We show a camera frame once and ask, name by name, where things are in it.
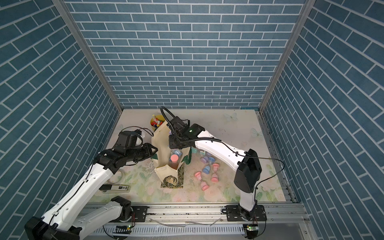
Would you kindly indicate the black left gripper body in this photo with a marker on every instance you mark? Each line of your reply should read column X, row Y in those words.
column 139, row 153

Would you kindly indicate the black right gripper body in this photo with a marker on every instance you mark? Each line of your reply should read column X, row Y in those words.
column 176, row 142

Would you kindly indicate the blue hourglass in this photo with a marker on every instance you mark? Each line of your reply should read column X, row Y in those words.
column 178, row 153

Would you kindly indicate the cream canvas tote bag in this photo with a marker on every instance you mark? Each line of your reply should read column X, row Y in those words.
column 169, row 177

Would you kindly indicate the large pink hourglass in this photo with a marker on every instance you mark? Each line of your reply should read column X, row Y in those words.
column 174, row 161

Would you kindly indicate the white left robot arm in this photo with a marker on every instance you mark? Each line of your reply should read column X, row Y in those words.
column 62, row 222

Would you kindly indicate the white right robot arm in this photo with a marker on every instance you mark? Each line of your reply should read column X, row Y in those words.
column 246, row 164

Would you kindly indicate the clear tape roll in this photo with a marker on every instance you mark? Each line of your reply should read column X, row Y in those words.
column 117, row 178

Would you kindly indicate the yellow cup with markers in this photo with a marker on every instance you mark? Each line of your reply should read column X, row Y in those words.
column 156, row 121

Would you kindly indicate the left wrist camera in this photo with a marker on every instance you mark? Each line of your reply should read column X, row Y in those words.
column 128, row 140

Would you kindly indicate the aluminium rail base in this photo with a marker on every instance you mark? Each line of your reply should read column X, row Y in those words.
column 178, row 219

